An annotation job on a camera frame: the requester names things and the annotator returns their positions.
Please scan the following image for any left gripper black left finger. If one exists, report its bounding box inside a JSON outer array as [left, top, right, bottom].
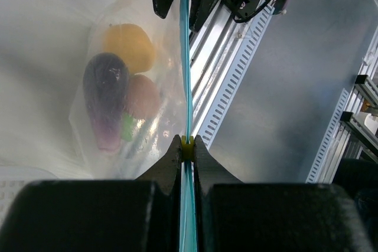
[[1, 136, 182, 251]]

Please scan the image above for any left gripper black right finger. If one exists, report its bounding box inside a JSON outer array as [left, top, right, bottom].
[[194, 136, 374, 251]]

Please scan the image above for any yellow toy lemon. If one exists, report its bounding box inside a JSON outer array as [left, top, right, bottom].
[[102, 24, 156, 74]]

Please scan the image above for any green toy vegetable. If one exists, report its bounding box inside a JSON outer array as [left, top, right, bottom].
[[121, 113, 138, 142]]

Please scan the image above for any purple toy eggplant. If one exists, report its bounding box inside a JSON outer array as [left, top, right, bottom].
[[82, 53, 129, 152]]

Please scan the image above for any peach coloured egg toy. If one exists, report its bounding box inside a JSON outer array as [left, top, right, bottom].
[[125, 74, 161, 120]]

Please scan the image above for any clear zip top bag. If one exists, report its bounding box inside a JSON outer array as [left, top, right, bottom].
[[67, 0, 198, 252]]

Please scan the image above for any white perforated plastic basket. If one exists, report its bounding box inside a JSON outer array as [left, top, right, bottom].
[[0, 157, 92, 226]]

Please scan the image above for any aluminium mounting rail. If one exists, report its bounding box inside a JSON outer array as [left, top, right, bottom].
[[190, 4, 247, 116]]

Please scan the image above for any white slotted cable duct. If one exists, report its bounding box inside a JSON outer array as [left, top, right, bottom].
[[192, 5, 273, 148]]

